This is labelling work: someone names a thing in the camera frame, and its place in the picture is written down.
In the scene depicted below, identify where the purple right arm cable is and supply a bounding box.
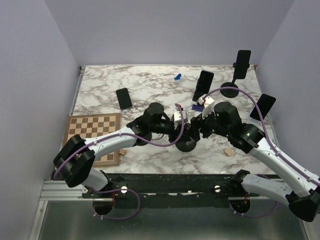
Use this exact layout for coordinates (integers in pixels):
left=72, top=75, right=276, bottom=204
left=198, top=87, right=320, bottom=218

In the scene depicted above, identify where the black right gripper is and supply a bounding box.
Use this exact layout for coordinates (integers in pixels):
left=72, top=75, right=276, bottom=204
left=185, top=105, right=231, bottom=142

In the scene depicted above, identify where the black smartphone on silver stand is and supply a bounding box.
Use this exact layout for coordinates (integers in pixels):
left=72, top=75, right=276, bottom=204
left=250, top=93, right=277, bottom=121

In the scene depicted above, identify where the black smartphone on tall stand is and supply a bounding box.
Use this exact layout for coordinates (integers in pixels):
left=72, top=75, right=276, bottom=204
left=232, top=50, right=251, bottom=80

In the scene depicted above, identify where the wooden chessboard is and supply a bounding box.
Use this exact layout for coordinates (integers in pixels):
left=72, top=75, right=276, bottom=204
left=58, top=112, right=121, bottom=167

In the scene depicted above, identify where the blue-edged smartphone on folding stand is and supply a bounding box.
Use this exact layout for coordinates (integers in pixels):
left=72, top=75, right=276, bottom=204
left=195, top=70, right=214, bottom=97

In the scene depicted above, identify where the small wooden block near chessboard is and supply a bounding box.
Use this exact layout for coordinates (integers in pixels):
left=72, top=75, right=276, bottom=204
left=119, top=149, right=127, bottom=156

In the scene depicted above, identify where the purple rectangular plate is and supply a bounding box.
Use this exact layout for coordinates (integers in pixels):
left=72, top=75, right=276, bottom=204
left=192, top=104, right=203, bottom=112

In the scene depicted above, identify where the black mounting rail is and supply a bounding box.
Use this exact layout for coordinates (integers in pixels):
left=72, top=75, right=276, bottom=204
left=49, top=172, right=293, bottom=210

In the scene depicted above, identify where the silver phone stand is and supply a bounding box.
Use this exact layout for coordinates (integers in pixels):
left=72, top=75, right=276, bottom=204
left=247, top=117, right=262, bottom=128

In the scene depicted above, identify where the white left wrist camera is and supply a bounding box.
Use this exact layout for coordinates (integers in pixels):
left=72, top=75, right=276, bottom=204
left=172, top=104, right=188, bottom=127

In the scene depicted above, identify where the tall black round phone stand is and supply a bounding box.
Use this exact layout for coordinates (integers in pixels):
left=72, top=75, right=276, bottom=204
left=220, top=62, right=239, bottom=98

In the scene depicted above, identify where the black round-base phone stand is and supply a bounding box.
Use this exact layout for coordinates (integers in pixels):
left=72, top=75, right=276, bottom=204
left=135, top=132, right=152, bottom=146

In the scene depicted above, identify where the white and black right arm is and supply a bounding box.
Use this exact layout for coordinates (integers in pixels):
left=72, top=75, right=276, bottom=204
left=191, top=97, right=320, bottom=222

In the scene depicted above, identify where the black folding phone stand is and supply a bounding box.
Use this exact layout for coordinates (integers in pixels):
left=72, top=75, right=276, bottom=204
left=192, top=88, right=207, bottom=102

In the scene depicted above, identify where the small wooden block right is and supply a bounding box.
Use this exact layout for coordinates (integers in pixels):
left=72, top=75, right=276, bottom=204
left=224, top=147, right=234, bottom=156

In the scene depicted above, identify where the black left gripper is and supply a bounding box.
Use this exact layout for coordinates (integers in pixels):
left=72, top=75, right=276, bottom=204
left=150, top=119, right=191, bottom=144

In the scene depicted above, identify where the blue plastic piece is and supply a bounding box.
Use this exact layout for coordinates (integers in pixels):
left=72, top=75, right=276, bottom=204
left=174, top=73, right=182, bottom=81

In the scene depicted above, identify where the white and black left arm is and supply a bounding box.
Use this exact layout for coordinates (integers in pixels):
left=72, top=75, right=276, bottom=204
left=53, top=102, right=188, bottom=198

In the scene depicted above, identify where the teal smartphone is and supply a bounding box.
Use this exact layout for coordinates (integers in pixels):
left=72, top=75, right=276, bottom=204
left=115, top=88, right=133, bottom=111

